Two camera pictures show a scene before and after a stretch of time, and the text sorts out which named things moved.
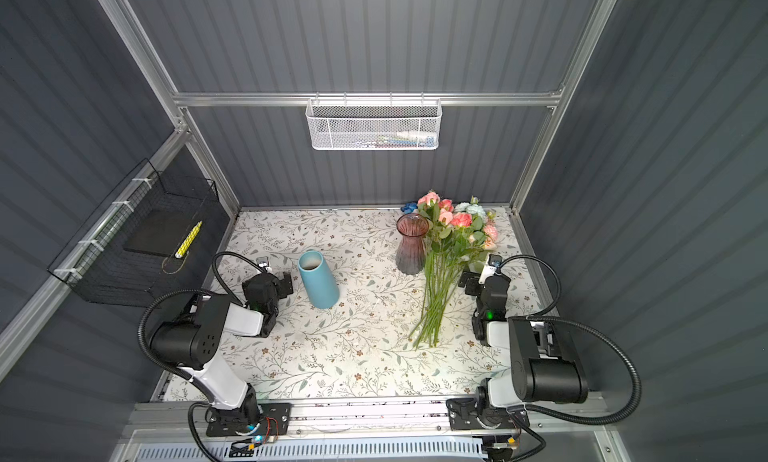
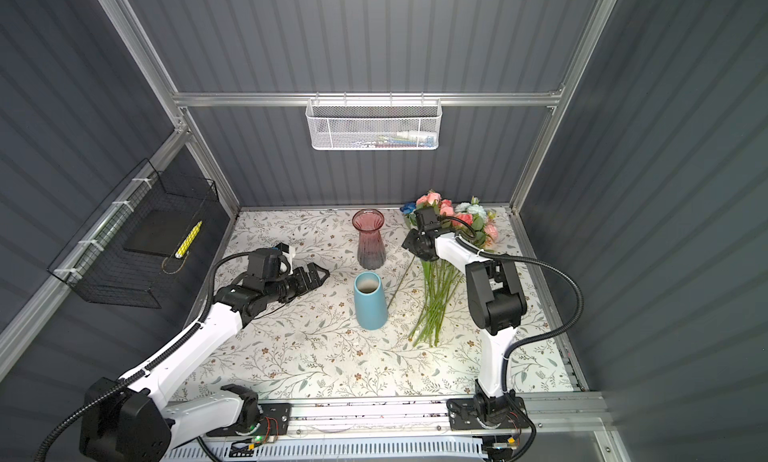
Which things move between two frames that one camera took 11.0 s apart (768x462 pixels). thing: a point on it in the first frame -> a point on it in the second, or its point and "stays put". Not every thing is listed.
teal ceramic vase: [321, 286] -> [370, 302]
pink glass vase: [410, 252] -> [370, 250]
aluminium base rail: [364, 419] stays put
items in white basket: [402, 139] stays put
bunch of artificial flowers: [457, 233] stays put
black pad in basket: [163, 231] stays put
